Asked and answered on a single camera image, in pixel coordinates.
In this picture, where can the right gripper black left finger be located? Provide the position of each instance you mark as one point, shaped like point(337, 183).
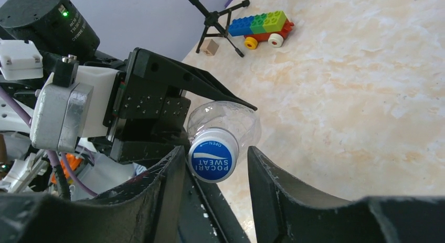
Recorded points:
point(143, 209)

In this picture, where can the wooden cube near tripod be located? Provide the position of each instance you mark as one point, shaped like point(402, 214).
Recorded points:
point(209, 47)

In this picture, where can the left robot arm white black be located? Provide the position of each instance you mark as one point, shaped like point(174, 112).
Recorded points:
point(57, 28)

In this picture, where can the clear bottle white cap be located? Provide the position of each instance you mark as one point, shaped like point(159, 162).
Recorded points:
point(241, 121)

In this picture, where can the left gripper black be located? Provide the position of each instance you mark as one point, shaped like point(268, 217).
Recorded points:
point(151, 107)

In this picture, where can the toy brick car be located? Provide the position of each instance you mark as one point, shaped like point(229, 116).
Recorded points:
point(272, 27)

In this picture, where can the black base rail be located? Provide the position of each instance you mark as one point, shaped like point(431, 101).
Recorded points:
point(205, 215)

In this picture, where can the white blue bottle cap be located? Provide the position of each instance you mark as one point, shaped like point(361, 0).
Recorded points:
point(213, 155)

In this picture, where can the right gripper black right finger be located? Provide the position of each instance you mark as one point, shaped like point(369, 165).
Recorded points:
point(286, 209)

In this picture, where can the black microphone tripod stand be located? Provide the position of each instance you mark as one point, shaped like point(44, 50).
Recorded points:
point(212, 26)

